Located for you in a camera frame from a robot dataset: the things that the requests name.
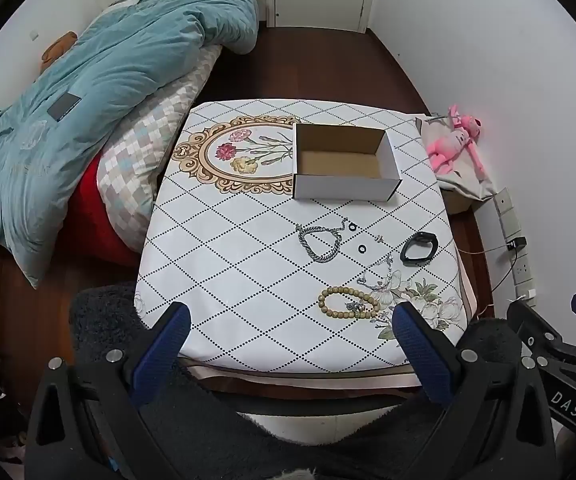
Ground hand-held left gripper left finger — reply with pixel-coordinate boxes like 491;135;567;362
25;301;192;480

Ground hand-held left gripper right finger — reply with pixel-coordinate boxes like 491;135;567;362
392;301;559;480

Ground thin silver necklace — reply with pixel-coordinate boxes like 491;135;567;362
357;254;405;292

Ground black wrist band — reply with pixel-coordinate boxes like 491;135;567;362
400;232;441;267

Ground wooden bead bracelet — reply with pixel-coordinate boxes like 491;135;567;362
317;285;381;320

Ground silver chain bracelet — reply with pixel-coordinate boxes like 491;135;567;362
296;217;351;263

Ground white cardboard box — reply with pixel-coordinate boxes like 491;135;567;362
293;122;401;202

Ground diamond pattern floral tablecloth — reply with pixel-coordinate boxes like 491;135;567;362
134;97;474;374

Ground dark fuzzy pants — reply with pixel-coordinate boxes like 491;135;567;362
68;282;525;480

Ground red blanket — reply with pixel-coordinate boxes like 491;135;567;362
0;152;141;269

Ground grey cloth bag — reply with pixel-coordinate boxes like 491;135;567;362
415;112;499;201

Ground checkered bed sheet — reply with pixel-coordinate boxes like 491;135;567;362
96;44;224;252

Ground pink plush toy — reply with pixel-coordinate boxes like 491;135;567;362
427;104;487;174

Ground teal quilt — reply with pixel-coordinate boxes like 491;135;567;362
0;0;261;289

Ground brown plush toy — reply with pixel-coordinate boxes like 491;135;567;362
41;31;78;74

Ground black cable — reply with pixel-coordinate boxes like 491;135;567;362
490;250;517;294

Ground thin white cable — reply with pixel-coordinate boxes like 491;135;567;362
455;244;510;257

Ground grey wall switch panel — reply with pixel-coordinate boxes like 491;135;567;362
499;212;523;241
493;187;515;217

